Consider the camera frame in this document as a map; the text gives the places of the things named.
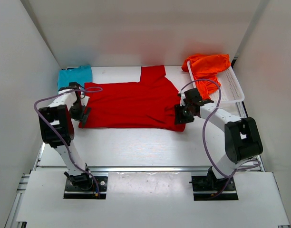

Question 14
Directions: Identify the white wire rack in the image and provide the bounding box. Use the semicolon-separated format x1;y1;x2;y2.
186;59;246;107

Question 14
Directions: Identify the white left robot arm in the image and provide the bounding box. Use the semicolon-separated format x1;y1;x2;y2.
36;82;92;185

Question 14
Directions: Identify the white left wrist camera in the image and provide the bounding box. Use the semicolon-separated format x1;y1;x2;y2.
80;95;90;106

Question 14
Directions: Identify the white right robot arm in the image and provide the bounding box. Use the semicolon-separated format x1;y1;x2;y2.
175;88;263;181

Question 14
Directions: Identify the teal t shirt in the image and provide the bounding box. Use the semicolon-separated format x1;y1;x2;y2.
57;65;93;90

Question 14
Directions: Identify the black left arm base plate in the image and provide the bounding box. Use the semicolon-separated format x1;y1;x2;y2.
63;172;108;200

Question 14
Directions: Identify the red t shirt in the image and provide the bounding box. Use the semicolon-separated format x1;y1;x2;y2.
79;65;185;132

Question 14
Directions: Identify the orange t shirt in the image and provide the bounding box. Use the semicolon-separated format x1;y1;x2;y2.
181;54;231;100

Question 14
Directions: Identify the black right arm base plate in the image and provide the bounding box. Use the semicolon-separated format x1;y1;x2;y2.
189;176;239;201

